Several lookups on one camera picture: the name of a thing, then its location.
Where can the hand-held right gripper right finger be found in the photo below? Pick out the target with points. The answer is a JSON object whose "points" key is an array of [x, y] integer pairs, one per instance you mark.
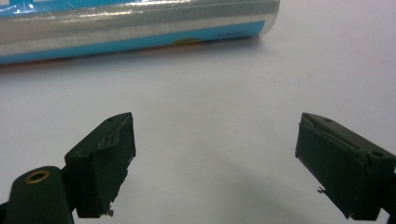
{"points": [[342, 168]]}

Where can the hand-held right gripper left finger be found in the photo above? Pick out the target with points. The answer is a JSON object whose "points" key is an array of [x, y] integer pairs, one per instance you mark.
{"points": [[102, 168]]}

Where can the blue and silver wrap roll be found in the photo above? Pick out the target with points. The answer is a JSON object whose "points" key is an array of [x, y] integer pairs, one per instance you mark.
{"points": [[124, 28]]}

